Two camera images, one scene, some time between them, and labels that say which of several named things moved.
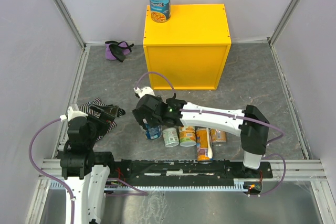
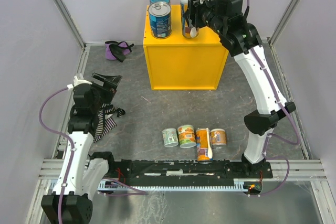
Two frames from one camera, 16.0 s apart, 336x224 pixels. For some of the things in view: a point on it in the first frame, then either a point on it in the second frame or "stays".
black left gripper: [104, 113] -> [105, 87]
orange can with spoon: [205, 149] stays
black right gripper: [142, 115] -> [196, 12]
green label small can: [170, 137] stays
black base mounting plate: [187, 170] stays
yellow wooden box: [191, 48] stays
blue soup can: [153, 132] -> [160, 16]
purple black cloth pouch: [114, 50] stays
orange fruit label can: [187, 136] stays
